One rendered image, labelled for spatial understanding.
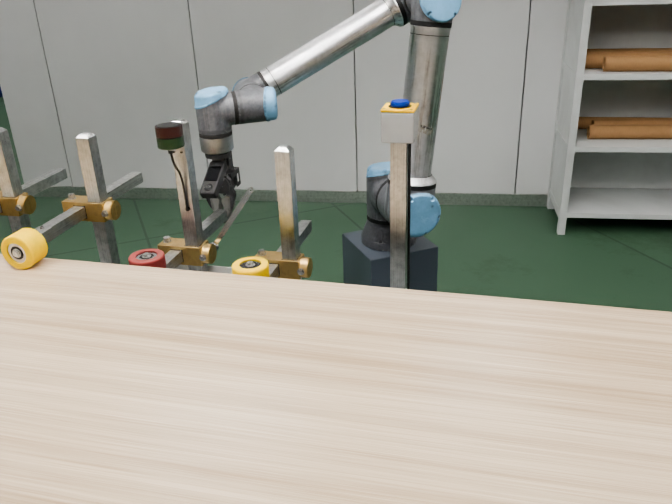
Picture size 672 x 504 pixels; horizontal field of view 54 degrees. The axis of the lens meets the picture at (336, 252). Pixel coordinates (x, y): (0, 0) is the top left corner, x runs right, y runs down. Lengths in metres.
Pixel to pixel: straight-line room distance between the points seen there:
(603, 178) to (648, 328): 3.12
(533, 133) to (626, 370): 3.16
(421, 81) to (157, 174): 2.99
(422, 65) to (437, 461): 1.25
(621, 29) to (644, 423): 3.31
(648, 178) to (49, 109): 3.85
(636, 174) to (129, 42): 3.22
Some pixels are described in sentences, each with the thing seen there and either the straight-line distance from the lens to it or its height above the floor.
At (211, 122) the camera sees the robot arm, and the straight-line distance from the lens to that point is 1.80.
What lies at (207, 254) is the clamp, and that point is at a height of 0.85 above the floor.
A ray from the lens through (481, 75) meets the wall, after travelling 4.11.
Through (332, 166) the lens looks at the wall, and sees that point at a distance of 4.28.
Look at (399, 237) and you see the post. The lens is 1.47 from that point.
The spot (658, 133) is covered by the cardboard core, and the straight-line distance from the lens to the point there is 4.03.
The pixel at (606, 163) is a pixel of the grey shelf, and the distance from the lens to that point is 4.33.
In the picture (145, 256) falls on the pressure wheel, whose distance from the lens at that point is 1.54.
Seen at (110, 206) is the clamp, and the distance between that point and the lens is 1.72.
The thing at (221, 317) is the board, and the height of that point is 0.90.
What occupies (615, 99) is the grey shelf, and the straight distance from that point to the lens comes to 4.24.
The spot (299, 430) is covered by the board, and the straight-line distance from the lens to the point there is 0.97.
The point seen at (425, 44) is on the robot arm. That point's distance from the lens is 1.91.
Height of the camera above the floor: 1.52
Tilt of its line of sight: 25 degrees down
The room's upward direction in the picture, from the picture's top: 2 degrees counter-clockwise
